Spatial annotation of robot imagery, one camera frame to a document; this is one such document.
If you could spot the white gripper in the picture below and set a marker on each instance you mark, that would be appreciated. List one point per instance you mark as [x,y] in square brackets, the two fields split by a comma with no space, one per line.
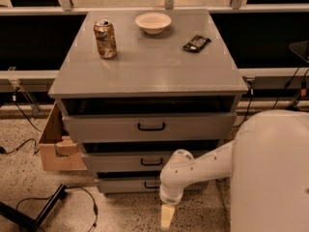
[168,198]

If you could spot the grey bottom drawer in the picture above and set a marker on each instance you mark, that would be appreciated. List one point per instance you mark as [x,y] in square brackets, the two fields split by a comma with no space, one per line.
[128,185]

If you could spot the grey drawer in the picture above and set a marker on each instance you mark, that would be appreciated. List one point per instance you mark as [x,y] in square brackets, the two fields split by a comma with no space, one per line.
[128,185]
[126,162]
[155,127]

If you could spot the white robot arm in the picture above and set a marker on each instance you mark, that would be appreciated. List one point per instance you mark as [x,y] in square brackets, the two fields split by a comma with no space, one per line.
[268,167]

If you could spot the grey middle drawer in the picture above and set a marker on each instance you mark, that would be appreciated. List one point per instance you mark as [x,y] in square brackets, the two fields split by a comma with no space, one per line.
[126,162]

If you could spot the grey top drawer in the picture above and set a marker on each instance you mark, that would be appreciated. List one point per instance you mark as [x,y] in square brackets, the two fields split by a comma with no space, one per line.
[155,127]

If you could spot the grey drawer cabinet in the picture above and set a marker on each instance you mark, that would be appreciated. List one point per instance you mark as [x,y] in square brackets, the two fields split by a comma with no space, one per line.
[151,74]

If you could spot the cardboard box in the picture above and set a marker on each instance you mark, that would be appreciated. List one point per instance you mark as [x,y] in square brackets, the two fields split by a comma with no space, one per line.
[58,152]

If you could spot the black stand leg left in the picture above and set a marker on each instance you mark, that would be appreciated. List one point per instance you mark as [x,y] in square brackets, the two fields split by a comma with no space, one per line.
[30,213]

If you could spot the black snack bar wrapper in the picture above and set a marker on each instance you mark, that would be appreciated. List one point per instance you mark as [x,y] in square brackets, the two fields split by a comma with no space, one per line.
[196,44]

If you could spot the white paper bowl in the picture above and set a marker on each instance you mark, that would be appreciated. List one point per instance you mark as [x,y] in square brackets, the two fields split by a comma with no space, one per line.
[153,23]

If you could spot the gold soda can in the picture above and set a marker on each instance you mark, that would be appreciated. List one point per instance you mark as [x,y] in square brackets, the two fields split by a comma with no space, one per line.
[105,37]

